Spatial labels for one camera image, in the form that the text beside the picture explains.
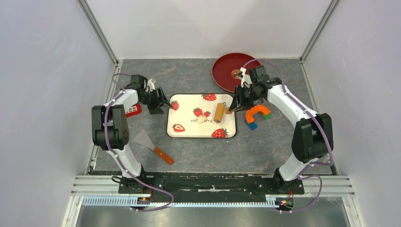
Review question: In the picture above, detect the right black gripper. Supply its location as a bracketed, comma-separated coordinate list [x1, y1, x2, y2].
[230, 85, 262, 113]

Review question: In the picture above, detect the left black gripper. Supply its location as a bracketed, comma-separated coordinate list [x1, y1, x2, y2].
[139, 87, 173, 115]

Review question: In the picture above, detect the wooden dough roller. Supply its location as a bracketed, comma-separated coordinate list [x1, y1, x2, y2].
[213, 102, 234, 123]

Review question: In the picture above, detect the white strawberry tray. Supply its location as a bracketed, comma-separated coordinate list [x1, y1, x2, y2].
[166, 94, 237, 139]

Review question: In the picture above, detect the white dough piece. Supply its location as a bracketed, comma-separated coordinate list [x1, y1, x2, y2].
[196, 115, 208, 123]

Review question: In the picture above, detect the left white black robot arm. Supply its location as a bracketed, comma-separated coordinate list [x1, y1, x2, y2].
[91, 87, 171, 193]

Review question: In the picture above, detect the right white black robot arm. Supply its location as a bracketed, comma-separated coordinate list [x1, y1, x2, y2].
[229, 81, 333, 193]

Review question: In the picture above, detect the orange curved toy track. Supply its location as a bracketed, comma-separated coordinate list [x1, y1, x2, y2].
[245, 105, 270, 122]

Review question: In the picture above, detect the red toy brick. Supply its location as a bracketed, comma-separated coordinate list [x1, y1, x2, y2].
[125, 103, 142, 117]

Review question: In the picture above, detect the round red plate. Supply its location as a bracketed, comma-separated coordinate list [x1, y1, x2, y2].
[212, 53, 254, 93]

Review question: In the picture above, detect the blue toy brick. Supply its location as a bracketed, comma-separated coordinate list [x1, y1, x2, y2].
[245, 121, 258, 131]

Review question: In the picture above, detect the green toy brick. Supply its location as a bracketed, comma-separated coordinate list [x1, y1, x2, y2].
[263, 113, 271, 119]

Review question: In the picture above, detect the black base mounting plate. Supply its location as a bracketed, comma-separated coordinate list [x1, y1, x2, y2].
[112, 172, 305, 203]

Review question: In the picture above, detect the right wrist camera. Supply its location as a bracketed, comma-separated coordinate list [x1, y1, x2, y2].
[240, 65, 270, 87]

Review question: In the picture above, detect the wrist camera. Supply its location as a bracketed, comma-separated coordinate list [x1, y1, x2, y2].
[240, 65, 270, 87]
[124, 74, 156, 93]

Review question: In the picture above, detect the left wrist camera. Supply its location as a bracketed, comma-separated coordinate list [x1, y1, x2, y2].
[124, 74, 156, 93]

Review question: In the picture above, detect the metal scraper orange handle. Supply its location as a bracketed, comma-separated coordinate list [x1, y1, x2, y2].
[133, 130, 174, 165]

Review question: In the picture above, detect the aluminium frame rail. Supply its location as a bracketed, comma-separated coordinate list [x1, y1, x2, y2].
[71, 172, 355, 208]

